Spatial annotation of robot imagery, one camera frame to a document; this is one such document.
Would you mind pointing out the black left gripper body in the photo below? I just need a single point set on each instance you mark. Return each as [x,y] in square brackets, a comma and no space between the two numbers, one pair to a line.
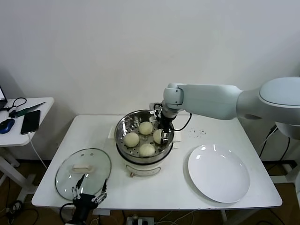
[84,201]

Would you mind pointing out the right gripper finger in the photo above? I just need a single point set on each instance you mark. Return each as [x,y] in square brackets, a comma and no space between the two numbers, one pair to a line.
[160,128]
[164,138]

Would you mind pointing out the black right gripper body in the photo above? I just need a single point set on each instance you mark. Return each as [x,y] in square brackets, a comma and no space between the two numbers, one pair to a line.
[166,122]

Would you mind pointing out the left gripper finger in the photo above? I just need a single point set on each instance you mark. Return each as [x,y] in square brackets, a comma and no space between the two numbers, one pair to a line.
[80,181]
[105,186]

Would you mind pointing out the white steamed baozi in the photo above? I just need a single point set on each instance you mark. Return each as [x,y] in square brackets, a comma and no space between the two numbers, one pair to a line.
[131,140]
[147,150]
[145,128]
[157,136]

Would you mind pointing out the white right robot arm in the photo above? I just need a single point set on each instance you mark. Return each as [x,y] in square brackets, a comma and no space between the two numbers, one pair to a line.
[211,98]

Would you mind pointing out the stainless steel steamer basket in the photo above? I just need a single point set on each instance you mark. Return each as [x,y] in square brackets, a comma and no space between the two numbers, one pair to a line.
[126,124]

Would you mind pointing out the white power strip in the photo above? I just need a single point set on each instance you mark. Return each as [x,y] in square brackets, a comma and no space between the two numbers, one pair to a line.
[140,220]

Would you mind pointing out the white round plate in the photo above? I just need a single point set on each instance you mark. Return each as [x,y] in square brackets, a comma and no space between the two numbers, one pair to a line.
[218,173]

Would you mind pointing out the black smartphone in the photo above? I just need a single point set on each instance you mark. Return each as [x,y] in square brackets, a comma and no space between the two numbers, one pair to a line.
[30,122]

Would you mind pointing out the white side table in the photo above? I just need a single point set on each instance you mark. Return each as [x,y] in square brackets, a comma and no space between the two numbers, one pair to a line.
[14,140]

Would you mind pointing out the green flat strip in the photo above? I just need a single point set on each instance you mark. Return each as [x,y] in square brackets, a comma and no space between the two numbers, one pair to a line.
[25,111]

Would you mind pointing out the blue computer mouse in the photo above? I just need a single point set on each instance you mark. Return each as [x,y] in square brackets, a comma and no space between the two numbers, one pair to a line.
[6,126]

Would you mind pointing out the white shelf table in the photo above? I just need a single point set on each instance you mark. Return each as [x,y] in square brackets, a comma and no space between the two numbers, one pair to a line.
[289,173]

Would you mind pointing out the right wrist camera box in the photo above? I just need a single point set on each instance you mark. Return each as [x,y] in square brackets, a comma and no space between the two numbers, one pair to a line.
[155,108]

